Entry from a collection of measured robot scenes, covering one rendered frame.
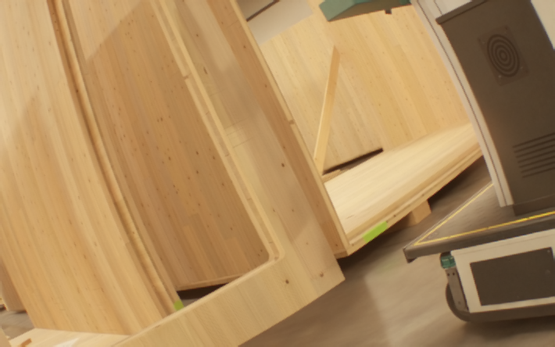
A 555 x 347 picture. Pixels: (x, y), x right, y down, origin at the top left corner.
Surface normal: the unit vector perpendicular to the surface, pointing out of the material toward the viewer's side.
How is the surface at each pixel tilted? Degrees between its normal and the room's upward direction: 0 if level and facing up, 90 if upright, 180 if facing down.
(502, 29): 90
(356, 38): 90
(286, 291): 90
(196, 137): 90
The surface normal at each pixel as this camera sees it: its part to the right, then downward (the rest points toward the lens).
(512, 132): -0.80, 0.38
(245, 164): 0.51, -0.20
